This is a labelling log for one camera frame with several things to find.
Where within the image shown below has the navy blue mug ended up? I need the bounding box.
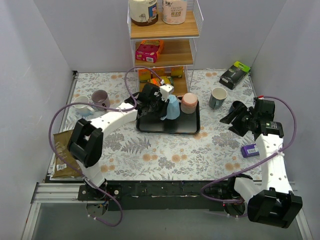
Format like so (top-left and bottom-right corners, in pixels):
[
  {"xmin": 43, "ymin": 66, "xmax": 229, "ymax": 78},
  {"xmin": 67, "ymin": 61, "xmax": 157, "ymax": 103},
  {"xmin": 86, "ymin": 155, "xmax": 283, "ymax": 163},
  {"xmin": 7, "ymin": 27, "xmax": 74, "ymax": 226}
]
[{"xmin": 228, "ymin": 100, "xmax": 242, "ymax": 113}]

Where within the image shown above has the light blue faceted mug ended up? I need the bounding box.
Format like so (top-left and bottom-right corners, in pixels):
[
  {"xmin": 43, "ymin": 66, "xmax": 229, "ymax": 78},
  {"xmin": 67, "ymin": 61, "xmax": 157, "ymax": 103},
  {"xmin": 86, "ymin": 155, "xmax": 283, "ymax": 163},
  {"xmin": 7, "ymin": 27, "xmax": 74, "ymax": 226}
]
[{"xmin": 160, "ymin": 94, "xmax": 180, "ymax": 121}]

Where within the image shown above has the slate blue mug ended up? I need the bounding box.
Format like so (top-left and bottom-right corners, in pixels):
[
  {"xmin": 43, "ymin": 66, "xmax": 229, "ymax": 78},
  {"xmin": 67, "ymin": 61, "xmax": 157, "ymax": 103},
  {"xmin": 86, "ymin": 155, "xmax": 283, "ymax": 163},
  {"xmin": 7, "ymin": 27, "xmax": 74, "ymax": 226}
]
[{"xmin": 209, "ymin": 87, "xmax": 228, "ymax": 110}]

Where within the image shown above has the pink mug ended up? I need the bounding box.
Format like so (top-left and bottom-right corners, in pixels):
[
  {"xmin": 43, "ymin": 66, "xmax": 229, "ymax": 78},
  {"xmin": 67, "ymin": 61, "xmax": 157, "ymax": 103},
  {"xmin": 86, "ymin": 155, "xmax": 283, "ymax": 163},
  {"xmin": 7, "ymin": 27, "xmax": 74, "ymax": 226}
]
[{"xmin": 177, "ymin": 92, "xmax": 198, "ymax": 114}]

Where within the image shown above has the lavender purple mug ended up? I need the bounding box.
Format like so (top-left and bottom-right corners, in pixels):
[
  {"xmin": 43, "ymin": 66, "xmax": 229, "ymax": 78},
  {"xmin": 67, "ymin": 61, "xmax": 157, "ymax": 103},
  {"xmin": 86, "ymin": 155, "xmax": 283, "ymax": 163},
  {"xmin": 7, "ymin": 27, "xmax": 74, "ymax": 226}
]
[{"xmin": 91, "ymin": 89, "xmax": 111, "ymax": 111}]

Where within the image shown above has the white and blue mug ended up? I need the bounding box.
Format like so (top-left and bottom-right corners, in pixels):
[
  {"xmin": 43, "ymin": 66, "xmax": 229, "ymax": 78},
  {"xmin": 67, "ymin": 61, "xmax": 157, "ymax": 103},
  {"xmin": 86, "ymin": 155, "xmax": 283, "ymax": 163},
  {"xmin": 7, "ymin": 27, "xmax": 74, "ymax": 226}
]
[{"xmin": 73, "ymin": 95, "xmax": 95, "ymax": 117}]

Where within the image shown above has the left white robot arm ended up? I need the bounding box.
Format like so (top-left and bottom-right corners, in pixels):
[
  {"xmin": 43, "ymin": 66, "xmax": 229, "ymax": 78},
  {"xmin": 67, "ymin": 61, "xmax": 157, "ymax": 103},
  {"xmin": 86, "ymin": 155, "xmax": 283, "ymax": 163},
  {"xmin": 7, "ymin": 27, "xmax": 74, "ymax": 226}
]
[{"xmin": 67, "ymin": 83, "xmax": 174, "ymax": 200}]

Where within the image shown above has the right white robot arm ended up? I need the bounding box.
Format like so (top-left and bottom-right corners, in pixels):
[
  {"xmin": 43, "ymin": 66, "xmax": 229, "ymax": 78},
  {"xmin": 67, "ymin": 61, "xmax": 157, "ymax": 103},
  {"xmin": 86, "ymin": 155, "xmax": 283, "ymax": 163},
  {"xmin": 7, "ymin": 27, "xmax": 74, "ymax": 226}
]
[{"xmin": 220, "ymin": 97, "xmax": 303, "ymax": 229}]

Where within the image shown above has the orange green sponge pack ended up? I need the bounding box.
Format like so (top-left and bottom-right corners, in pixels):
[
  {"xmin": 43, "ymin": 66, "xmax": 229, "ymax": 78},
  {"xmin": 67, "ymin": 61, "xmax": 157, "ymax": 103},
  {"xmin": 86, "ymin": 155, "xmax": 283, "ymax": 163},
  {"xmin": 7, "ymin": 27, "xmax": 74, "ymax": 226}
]
[{"xmin": 149, "ymin": 76, "xmax": 174, "ymax": 86}]

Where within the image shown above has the purple white box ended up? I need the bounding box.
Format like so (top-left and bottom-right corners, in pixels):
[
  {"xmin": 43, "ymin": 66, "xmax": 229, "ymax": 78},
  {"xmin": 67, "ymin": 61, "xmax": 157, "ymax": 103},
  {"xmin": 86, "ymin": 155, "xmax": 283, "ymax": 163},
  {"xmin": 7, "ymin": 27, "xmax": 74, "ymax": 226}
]
[{"xmin": 240, "ymin": 144, "xmax": 260, "ymax": 158}]

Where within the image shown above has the yellow sponge box left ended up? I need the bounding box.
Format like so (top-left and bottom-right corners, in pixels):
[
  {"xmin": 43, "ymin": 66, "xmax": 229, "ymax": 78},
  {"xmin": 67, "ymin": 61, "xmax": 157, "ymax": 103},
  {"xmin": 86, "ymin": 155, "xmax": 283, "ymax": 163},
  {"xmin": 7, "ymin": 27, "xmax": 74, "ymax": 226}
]
[{"xmin": 138, "ymin": 68, "xmax": 152, "ymax": 83}]

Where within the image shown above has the yellow sponge box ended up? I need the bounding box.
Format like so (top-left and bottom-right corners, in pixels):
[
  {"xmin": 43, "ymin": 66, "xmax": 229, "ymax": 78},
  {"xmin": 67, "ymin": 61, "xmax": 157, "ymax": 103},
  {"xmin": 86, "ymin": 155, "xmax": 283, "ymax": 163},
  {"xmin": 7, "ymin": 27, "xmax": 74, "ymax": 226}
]
[
  {"xmin": 170, "ymin": 66, "xmax": 184, "ymax": 78},
  {"xmin": 138, "ymin": 68, "xmax": 152, "ymax": 83},
  {"xmin": 153, "ymin": 67, "xmax": 166, "ymax": 77}
]

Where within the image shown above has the yellow sponge box middle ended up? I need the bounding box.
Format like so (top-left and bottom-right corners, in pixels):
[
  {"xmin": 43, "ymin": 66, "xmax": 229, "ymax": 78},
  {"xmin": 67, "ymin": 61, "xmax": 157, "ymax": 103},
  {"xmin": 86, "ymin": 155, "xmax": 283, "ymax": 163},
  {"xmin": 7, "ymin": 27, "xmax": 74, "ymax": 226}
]
[{"xmin": 153, "ymin": 67, "xmax": 166, "ymax": 77}]

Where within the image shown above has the floral table mat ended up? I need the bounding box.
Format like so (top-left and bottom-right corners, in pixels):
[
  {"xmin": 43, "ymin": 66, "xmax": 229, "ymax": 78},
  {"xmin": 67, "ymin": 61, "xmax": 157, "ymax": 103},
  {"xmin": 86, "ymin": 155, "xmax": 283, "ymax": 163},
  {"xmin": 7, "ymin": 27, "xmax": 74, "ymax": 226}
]
[{"xmin": 58, "ymin": 69, "xmax": 281, "ymax": 181}]

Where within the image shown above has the black serving tray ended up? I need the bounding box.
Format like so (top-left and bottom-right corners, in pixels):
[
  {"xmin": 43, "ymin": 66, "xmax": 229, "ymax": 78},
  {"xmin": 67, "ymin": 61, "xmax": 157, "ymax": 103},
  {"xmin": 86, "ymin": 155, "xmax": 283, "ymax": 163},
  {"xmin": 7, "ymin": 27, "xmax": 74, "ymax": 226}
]
[{"xmin": 136, "ymin": 101, "xmax": 200, "ymax": 135}]

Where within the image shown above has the yellow sponge box right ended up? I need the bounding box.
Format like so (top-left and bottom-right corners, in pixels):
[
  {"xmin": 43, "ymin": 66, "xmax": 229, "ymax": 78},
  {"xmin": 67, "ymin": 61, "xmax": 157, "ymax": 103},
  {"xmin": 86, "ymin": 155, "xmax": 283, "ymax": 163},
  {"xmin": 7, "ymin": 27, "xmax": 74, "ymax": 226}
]
[{"xmin": 170, "ymin": 66, "xmax": 184, "ymax": 78}]

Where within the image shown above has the black green razor box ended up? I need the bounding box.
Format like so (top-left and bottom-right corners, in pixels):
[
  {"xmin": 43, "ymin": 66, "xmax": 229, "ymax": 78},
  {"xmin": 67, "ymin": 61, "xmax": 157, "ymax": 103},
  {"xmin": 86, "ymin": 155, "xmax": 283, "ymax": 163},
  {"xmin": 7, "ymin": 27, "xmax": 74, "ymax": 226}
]
[{"xmin": 219, "ymin": 61, "xmax": 251, "ymax": 90}]

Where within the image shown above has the pink orange sponge box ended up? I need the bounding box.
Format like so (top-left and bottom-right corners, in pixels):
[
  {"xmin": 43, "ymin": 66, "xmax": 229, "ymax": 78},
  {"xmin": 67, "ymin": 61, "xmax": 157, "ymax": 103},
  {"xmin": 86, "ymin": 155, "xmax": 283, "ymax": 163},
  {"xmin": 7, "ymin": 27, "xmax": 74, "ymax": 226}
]
[{"xmin": 135, "ymin": 39, "xmax": 164, "ymax": 63}]

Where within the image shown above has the brown cartoon paper roll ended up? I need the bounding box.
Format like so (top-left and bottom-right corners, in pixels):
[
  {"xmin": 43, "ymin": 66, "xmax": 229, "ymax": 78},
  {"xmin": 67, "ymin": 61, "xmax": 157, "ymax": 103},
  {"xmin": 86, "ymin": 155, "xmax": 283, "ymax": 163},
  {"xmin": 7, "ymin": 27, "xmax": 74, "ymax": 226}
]
[{"xmin": 128, "ymin": 0, "xmax": 158, "ymax": 27}]

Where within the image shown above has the pink cotton tissue roll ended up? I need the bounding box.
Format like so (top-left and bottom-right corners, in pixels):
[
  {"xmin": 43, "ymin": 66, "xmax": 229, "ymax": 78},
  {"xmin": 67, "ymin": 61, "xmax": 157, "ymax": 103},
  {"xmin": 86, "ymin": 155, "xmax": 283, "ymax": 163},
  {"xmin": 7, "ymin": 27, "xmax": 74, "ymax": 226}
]
[{"xmin": 162, "ymin": 0, "xmax": 188, "ymax": 25}]

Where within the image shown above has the brown paper bag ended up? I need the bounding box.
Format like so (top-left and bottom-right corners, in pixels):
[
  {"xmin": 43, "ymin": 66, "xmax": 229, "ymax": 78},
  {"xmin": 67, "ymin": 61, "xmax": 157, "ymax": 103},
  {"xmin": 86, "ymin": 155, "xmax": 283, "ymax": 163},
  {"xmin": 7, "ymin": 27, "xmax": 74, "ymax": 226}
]
[{"xmin": 52, "ymin": 130, "xmax": 82, "ymax": 179}]

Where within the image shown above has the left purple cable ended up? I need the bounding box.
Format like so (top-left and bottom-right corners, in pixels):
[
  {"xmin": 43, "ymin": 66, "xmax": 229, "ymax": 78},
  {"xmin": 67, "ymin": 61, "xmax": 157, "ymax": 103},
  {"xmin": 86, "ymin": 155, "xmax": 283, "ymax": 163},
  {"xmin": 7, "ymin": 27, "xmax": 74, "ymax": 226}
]
[{"xmin": 48, "ymin": 66, "xmax": 165, "ymax": 227}]

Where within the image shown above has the purple cable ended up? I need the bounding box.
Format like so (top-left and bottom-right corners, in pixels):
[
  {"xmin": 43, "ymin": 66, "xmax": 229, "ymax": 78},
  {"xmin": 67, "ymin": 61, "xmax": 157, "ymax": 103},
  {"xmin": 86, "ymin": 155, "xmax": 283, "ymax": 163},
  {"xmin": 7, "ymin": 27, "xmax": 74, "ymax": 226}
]
[
  {"xmin": 48, "ymin": 66, "xmax": 165, "ymax": 227},
  {"xmin": 200, "ymin": 96, "xmax": 298, "ymax": 218}
]

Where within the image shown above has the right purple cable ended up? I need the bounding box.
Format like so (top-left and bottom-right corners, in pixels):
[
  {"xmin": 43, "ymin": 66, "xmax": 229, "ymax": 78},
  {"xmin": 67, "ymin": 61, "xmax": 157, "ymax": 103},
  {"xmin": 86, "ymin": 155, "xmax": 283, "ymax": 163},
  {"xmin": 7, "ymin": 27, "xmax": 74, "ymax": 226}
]
[{"xmin": 200, "ymin": 96, "xmax": 298, "ymax": 218}]

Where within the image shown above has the white wire wooden shelf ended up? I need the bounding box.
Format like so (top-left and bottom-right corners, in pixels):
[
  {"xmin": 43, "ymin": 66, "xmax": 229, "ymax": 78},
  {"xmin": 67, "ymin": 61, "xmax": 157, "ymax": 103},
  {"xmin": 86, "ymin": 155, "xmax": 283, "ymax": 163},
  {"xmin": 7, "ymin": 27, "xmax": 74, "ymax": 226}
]
[{"xmin": 127, "ymin": 0, "xmax": 204, "ymax": 96}]

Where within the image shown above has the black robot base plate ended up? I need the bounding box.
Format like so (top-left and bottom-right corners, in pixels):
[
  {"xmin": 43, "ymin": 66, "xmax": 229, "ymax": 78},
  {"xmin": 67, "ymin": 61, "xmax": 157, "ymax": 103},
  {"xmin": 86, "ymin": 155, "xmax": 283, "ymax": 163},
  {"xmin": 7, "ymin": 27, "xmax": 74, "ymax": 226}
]
[{"xmin": 77, "ymin": 179, "xmax": 251, "ymax": 212}]

